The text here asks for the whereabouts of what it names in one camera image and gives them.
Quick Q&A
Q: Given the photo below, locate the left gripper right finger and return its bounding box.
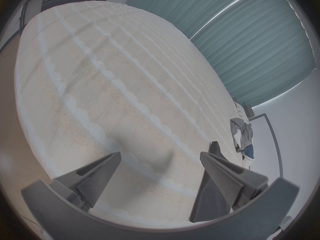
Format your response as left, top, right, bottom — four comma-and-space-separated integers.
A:
199, 151, 270, 209

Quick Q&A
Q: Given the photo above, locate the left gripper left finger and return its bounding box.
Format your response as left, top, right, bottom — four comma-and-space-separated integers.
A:
51, 151, 122, 209

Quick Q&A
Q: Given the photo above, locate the black T-shirt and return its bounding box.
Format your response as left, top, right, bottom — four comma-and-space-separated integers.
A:
189, 141, 242, 223

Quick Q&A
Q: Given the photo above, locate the pile of clothes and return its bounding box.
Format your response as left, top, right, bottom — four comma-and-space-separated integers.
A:
230, 118, 255, 169

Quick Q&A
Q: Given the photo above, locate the white printed pillow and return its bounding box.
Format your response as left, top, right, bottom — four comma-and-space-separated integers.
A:
233, 101, 248, 121

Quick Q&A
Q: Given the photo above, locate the grey bedside table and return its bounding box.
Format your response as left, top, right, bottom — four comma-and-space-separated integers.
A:
244, 103, 255, 117

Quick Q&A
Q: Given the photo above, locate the bed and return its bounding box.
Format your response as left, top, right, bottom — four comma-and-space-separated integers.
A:
14, 0, 284, 228

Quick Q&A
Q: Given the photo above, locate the blue-green curtain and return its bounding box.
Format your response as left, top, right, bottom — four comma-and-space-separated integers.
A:
125, 0, 252, 41
190, 0, 317, 107

